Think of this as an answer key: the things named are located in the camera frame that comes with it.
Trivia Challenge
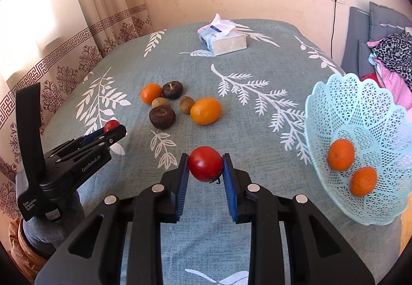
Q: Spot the large grey cushion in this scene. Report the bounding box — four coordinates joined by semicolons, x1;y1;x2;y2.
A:
341;6;371;76

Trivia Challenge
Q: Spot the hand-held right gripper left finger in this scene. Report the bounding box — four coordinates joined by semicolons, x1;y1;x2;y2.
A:
35;152;190;285

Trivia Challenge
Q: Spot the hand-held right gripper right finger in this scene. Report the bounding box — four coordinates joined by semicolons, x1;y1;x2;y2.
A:
221;152;375;285

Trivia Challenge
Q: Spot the small grey pillow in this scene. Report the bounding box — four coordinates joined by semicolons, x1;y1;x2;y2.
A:
358;40;377;78

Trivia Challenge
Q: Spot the white blue tissue pack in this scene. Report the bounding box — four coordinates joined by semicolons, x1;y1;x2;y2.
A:
197;13;248;57

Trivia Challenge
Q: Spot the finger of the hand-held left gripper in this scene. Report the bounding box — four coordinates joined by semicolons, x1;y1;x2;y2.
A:
96;124;127;152
75;130;109;148

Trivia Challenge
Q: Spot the leopard print cloth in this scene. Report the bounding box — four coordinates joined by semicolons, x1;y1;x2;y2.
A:
372;32;412;90

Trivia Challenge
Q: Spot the teal leaf-print tablecloth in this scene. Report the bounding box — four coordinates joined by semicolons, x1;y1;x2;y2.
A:
40;19;403;285

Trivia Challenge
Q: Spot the large red tomato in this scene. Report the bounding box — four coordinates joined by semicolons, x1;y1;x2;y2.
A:
188;146;224;183

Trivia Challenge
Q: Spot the black power cable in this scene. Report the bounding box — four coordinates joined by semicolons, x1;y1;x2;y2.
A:
330;0;337;60

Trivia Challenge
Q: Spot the light blue plastic basket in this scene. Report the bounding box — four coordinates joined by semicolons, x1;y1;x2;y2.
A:
304;72;412;226

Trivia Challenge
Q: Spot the grey cushion with white trim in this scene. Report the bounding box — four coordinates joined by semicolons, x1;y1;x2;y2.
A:
368;2;409;44

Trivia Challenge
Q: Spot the small mandarin orange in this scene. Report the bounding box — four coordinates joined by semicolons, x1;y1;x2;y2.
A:
327;138;355;172
141;83;162;104
350;166;378;197

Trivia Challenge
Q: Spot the pile of clothes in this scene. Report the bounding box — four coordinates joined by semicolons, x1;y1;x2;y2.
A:
367;39;412;112

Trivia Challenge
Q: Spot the large orange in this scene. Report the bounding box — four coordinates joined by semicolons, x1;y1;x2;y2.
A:
190;97;222;126

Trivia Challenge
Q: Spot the person's left forearm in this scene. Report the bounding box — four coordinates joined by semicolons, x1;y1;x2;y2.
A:
22;190;86;253

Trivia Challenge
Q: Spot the dark brown mangosteen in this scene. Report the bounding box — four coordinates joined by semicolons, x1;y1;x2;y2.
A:
161;80;184;100
149;105;176;129

